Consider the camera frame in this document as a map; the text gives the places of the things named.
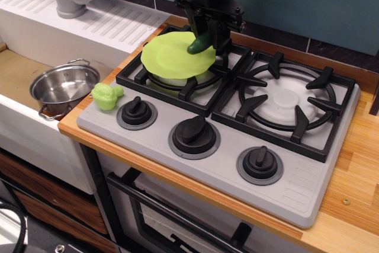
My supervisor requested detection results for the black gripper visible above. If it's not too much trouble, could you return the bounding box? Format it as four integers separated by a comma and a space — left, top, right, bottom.
175, 0, 245, 55

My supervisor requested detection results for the dark green toy pickle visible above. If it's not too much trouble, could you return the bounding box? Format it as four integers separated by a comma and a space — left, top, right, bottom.
187, 33, 212, 55

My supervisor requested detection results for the light green toy cauliflower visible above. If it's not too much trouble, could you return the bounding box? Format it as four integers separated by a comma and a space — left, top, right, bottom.
91, 83, 124, 111

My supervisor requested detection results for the light green plastic plate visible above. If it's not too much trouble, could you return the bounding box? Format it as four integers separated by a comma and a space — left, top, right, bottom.
141, 31, 216, 79

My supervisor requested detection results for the white toy sink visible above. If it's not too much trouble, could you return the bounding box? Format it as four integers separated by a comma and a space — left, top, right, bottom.
0, 0, 172, 196

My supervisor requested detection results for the small steel pot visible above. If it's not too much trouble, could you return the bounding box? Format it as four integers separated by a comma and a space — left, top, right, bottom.
30, 58, 100, 120

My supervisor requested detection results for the black left burner grate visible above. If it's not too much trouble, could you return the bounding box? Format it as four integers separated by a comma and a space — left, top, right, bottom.
116, 43, 252, 117

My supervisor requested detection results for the black burner grate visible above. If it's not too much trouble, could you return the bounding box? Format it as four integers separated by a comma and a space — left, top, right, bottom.
211, 52, 361, 162
116, 43, 252, 117

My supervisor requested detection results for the black right burner grate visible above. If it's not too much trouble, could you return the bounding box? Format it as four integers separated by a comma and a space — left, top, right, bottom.
211, 52, 361, 162

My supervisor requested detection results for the black middle stove knob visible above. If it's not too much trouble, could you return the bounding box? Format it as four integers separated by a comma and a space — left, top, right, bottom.
168, 116, 221, 160

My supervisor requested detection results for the black stove knob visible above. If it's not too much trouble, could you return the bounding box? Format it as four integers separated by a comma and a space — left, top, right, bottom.
117, 96, 158, 131
168, 116, 221, 160
236, 146, 284, 186

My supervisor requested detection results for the black left stove knob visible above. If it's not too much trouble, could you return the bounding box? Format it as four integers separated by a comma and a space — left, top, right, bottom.
117, 96, 158, 131

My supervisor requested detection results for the grey toy stove top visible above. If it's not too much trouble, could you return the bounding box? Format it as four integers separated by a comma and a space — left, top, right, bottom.
76, 24, 362, 230

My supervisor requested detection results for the black right stove knob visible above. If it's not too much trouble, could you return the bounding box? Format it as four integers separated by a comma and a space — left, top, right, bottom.
236, 146, 284, 186

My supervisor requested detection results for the wooden drawer front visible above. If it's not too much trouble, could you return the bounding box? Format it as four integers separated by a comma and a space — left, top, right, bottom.
1, 149, 117, 252

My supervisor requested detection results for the black oven door handle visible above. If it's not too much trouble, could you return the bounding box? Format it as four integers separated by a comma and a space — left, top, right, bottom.
106, 169, 251, 252

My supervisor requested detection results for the black braided cable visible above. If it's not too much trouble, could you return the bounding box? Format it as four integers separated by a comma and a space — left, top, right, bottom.
0, 202, 29, 248

